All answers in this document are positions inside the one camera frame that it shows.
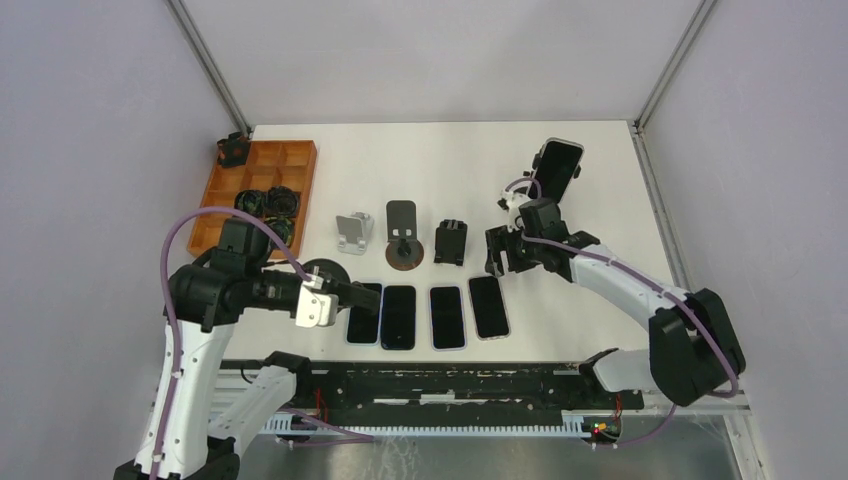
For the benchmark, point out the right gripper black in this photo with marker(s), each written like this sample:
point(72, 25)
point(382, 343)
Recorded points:
point(500, 239)

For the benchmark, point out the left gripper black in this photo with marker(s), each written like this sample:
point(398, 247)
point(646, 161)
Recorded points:
point(328, 281)

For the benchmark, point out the phone with light blue case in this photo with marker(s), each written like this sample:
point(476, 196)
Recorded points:
point(363, 324)

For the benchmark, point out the black folding phone stand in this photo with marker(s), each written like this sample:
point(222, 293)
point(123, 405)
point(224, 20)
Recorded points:
point(450, 242)

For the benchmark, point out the black phone dark case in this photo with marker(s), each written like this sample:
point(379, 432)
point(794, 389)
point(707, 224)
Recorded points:
point(398, 318)

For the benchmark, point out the silver folding phone stand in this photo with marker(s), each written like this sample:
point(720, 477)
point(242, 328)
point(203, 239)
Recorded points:
point(354, 232)

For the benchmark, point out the phone stand brown round base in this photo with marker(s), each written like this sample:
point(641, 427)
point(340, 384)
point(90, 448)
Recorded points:
point(404, 251)

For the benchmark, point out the phone with white case centre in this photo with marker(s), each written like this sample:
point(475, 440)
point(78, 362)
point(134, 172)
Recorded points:
point(447, 320)

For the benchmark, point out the phone with white case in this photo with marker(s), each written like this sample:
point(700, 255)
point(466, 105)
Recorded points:
point(560, 146)
point(447, 320)

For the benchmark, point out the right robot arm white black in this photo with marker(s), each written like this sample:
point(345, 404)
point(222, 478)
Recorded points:
point(692, 351)

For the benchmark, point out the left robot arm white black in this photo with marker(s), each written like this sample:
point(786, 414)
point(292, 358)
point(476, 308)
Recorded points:
point(251, 267)

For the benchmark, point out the black phone stand right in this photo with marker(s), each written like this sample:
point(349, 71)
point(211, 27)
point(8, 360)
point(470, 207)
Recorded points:
point(554, 172)

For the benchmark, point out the phone with white case right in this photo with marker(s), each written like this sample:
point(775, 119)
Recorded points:
point(560, 146)

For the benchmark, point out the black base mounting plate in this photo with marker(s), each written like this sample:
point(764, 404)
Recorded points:
point(379, 394)

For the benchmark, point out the black round object in tray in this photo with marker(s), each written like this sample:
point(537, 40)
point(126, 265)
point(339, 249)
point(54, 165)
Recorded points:
point(282, 201)

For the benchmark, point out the wooden compartment tray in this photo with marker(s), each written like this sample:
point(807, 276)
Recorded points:
point(269, 164)

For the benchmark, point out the small black orange clamp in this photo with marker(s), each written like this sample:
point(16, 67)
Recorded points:
point(233, 151)

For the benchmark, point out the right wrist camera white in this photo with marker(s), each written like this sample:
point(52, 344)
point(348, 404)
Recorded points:
point(513, 199)

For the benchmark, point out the white slotted cable duct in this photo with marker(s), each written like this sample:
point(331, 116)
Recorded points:
point(283, 424)

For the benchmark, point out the aluminium frame rail right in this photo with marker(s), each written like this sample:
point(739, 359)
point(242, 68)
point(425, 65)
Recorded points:
point(687, 40)

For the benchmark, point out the aluminium frame rail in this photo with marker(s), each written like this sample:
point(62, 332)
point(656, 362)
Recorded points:
point(202, 53)
point(687, 40)

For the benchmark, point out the aluminium frame rail left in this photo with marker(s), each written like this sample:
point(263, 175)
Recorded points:
point(202, 53)

